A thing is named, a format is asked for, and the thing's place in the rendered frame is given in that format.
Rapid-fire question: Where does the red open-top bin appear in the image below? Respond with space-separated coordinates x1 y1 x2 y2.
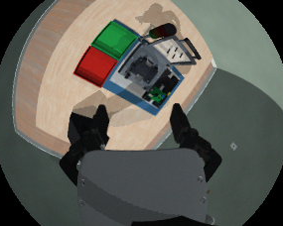
73 46 118 88

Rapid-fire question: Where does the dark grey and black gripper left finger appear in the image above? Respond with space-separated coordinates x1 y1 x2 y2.
60 104 109 187

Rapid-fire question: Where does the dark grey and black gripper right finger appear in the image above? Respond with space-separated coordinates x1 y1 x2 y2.
170 103 222 182

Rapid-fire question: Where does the green circuit board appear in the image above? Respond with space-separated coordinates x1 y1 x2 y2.
148 86 166 104

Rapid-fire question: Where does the green bin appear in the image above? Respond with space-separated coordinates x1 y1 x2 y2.
91 21 138 60

